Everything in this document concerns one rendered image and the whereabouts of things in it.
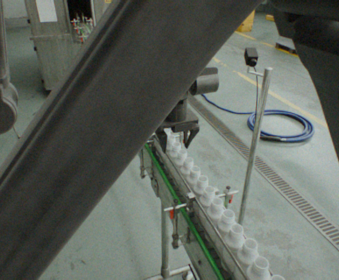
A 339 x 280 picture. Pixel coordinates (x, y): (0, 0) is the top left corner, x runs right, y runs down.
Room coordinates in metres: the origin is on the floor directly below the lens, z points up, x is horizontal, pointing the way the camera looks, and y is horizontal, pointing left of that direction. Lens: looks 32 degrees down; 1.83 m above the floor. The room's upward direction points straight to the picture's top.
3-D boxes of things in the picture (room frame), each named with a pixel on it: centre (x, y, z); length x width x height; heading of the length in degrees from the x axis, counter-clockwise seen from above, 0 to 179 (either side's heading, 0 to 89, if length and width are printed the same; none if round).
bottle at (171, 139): (1.10, -0.02, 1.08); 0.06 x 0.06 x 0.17
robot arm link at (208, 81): (0.68, -0.06, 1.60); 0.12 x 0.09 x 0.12; 110
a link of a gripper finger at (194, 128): (0.67, -0.04, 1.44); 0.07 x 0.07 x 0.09; 20
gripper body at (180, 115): (0.66, -0.02, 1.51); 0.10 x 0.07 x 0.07; 110
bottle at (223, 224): (0.66, -0.19, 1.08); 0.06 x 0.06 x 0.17
